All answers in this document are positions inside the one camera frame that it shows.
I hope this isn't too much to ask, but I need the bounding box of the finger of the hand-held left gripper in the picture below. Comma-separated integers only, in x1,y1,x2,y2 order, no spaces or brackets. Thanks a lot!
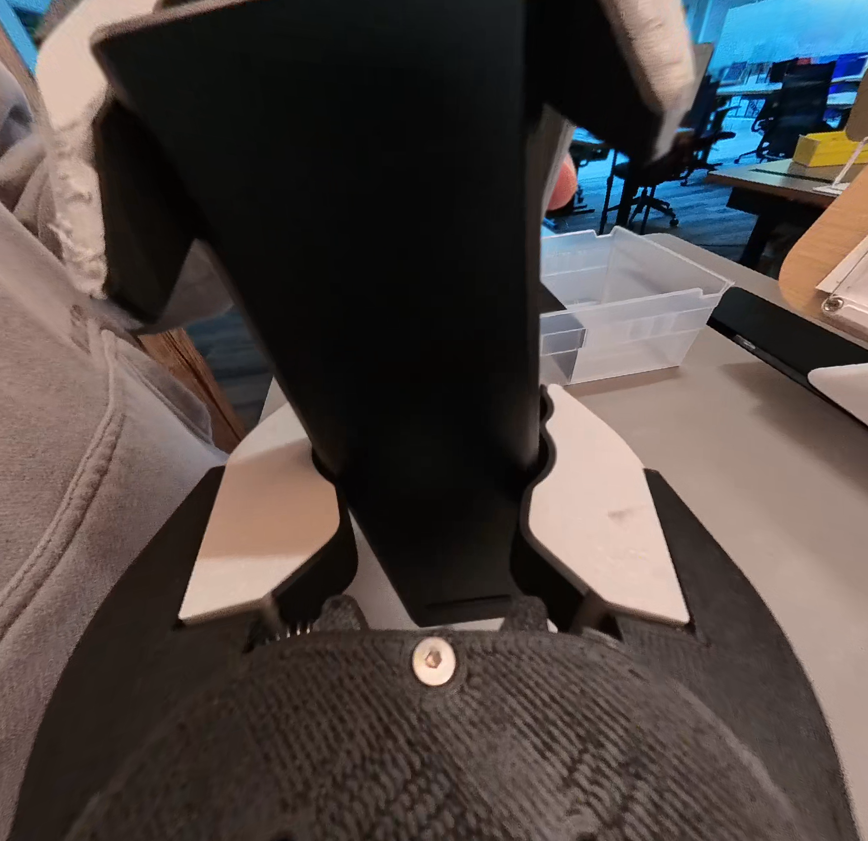
529,0,697,165
37,0,233,335

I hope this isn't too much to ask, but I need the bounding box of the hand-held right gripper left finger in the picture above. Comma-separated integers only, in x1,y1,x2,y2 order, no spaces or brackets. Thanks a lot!
178,441,359,625

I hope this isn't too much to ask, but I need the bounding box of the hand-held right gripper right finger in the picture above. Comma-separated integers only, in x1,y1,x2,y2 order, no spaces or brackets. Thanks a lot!
521,383,690,629

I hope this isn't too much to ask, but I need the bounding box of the black usb hub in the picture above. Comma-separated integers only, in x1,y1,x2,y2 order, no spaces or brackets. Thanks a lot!
91,0,552,629

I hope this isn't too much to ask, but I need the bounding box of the black office chair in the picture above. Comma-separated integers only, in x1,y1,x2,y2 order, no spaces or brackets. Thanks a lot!
609,75,737,229
735,60,839,165

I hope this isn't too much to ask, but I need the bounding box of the orange ball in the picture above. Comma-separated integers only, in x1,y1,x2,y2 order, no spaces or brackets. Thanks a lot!
546,156,579,212

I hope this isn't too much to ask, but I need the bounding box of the wooden desk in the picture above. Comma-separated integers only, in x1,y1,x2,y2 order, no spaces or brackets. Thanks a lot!
708,159,868,267

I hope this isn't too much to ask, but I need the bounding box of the clear plastic bin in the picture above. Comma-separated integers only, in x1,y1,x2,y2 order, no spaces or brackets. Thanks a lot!
539,227,735,387

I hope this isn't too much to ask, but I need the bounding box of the person's grey hoodie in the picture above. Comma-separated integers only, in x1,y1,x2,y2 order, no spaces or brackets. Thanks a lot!
0,61,235,659

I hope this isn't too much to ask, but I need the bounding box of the yellow box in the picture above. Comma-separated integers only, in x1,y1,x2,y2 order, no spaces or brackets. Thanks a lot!
793,133,868,168

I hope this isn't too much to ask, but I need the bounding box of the black flat device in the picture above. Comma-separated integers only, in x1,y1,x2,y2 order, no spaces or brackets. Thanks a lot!
708,288,868,402

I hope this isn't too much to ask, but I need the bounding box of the wooden board on white stand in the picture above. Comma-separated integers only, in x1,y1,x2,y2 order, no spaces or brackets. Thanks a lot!
778,189,868,425

